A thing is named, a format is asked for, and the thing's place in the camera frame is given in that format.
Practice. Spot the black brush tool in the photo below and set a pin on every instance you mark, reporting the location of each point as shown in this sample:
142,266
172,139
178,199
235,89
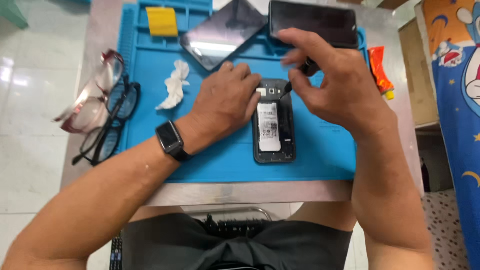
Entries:
300,75

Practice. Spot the blue silicone repair mat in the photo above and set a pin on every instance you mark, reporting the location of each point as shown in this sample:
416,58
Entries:
225,112

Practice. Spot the cardboard box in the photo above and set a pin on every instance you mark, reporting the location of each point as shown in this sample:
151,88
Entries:
418,71

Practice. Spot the person's right hand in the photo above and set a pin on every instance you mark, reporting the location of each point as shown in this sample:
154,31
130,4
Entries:
337,90

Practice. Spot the black smartphone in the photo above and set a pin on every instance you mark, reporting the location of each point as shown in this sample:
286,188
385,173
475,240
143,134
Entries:
273,127
318,20

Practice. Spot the black frame eyeglasses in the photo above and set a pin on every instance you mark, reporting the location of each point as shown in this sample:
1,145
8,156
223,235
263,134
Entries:
112,123

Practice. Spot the red clear safety glasses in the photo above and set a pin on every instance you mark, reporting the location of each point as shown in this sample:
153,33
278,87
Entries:
93,97

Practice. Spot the white phone battery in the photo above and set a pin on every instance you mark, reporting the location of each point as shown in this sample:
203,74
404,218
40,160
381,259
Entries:
268,126

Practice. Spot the orange glue tube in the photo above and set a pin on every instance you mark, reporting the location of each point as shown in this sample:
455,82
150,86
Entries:
379,69

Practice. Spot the person's left fingers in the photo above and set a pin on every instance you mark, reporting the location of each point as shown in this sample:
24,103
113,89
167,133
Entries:
243,80

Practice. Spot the person's left hand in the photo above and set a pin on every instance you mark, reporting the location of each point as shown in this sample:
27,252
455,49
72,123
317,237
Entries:
221,101

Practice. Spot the blue cartoon print cloth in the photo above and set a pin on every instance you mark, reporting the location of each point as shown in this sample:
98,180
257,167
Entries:
457,112

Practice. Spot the green plastic stool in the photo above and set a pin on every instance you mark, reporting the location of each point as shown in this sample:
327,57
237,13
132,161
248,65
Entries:
13,13

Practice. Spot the grey shorts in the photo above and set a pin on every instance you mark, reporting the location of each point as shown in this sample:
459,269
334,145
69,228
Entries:
236,247

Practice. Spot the dotted fabric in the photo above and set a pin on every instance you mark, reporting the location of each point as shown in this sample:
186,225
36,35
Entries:
444,228

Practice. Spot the crumpled white tissue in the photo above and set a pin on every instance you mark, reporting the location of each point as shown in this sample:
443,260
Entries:
175,85

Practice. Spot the yellow plastic scraper card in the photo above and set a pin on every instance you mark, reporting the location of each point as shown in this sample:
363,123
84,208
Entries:
162,21

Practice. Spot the black smartwatch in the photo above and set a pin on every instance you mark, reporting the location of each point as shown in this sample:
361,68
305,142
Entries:
172,140

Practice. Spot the black phone back cover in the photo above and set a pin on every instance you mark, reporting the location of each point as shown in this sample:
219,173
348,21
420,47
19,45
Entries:
223,33

